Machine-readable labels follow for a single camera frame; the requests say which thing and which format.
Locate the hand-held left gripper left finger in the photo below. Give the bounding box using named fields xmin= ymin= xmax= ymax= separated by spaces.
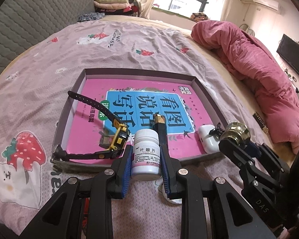
xmin=20 ymin=146 xmax=132 ymax=239

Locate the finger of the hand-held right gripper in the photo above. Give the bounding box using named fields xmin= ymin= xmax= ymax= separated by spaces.
xmin=219 ymin=138 xmax=265 ymax=193
xmin=249 ymin=141 xmax=291 ymax=188

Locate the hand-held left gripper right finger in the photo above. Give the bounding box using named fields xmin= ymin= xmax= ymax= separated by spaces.
xmin=159 ymin=146 xmax=277 ymax=239

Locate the white pill bottle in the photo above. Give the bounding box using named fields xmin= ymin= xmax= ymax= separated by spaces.
xmin=131 ymin=129 xmax=162 ymax=181

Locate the gold door knob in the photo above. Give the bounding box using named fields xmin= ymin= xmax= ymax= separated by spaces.
xmin=220 ymin=121 xmax=251 ymax=142

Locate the black and yellow watch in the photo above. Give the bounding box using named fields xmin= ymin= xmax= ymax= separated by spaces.
xmin=53 ymin=91 xmax=130 ymax=161

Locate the white earbuds case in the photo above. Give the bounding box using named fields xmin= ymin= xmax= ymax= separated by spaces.
xmin=198 ymin=125 xmax=221 ymax=153

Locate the black lipstick with gold tip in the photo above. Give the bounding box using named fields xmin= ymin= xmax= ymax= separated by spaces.
xmin=152 ymin=113 xmax=168 ymax=152

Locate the shallow brown cardboard box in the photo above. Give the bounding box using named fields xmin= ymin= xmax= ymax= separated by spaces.
xmin=51 ymin=68 xmax=228 ymax=175

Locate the black hair clip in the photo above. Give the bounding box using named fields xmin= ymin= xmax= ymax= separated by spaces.
xmin=209 ymin=122 xmax=223 ymax=136

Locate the pink and blue book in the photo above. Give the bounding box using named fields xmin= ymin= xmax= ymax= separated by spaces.
xmin=65 ymin=78 xmax=217 ymax=166

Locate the pink quilt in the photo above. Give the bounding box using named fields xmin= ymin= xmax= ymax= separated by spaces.
xmin=191 ymin=20 xmax=299 ymax=155

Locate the black television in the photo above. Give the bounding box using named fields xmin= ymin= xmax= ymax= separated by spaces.
xmin=276 ymin=33 xmax=299 ymax=79

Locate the pink strawberry print blanket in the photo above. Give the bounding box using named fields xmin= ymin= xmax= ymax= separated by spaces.
xmin=0 ymin=21 xmax=297 ymax=239

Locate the brown patterned cushion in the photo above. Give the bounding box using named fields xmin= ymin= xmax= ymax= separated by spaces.
xmin=191 ymin=12 xmax=210 ymax=22

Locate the white air conditioner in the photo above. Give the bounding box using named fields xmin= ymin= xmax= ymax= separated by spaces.
xmin=253 ymin=0 xmax=281 ymax=12

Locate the dark floral cloth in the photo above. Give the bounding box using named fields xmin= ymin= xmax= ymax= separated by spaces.
xmin=78 ymin=12 xmax=106 ymax=23

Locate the stack of folded clothes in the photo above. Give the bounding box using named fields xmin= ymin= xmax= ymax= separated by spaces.
xmin=93 ymin=0 xmax=140 ymax=15

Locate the grey quilted headboard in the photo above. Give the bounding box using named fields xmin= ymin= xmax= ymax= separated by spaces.
xmin=0 ymin=0 xmax=95 ymax=85

